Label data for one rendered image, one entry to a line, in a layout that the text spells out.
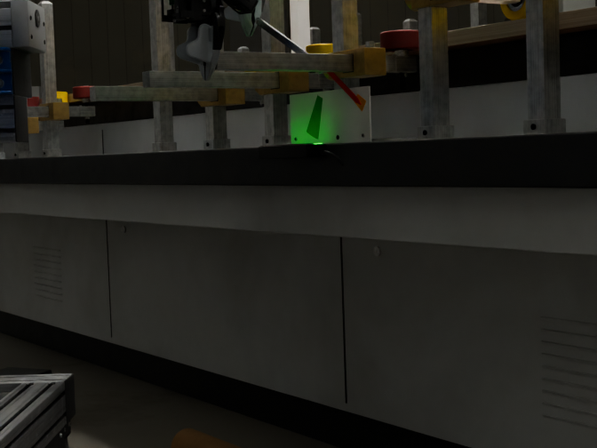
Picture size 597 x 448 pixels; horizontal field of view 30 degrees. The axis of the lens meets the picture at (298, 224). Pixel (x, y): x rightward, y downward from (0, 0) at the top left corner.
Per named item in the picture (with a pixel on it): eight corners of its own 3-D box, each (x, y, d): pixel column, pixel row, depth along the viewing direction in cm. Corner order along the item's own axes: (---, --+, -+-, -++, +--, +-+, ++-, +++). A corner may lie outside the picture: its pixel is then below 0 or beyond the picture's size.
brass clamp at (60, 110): (51, 119, 325) (51, 102, 325) (35, 121, 336) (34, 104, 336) (71, 119, 328) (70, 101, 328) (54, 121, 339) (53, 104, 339)
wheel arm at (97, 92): (96, 104, 229) (95, 84, 229) (90, 105, 232) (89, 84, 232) (274, 104, 253) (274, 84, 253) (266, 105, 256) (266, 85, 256)
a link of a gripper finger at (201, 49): (181, 79, 186) (180, 23, 185) (212, 80, 189) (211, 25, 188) (191, 78, 183) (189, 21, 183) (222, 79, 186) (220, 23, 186)
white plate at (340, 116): (369, 141, 200) (367, 85, 200) (290, 145, 222) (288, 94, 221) (371, 141, 201) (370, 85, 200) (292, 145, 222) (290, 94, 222)
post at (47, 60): (49, 163, 332) (41, 0, 329) (44, 163, 335) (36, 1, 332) (59, 162, 334) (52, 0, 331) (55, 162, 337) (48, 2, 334)
